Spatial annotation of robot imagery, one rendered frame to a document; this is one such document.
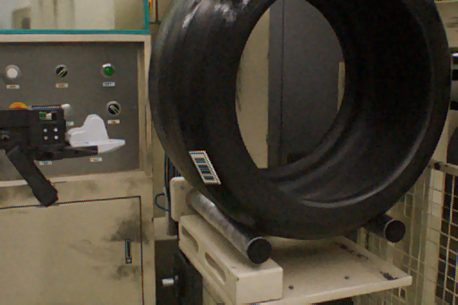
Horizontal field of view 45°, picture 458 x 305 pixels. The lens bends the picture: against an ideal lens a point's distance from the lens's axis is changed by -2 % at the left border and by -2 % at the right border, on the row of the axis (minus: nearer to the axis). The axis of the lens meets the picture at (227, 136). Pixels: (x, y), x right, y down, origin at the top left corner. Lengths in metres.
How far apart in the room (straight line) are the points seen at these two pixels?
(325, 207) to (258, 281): 0.17
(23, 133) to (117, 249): 0.70
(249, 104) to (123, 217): 0.48
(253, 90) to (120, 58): 0.39
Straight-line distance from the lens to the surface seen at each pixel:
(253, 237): 0.97
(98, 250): 1.54
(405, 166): 1.06
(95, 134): 0.92
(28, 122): 0.92
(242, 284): 0.97
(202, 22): 0.88
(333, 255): 1.23
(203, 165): 0.89
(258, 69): 1.30
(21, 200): 1.49
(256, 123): 1.31
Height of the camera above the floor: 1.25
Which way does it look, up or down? 10 degrees down
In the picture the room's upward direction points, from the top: straight up
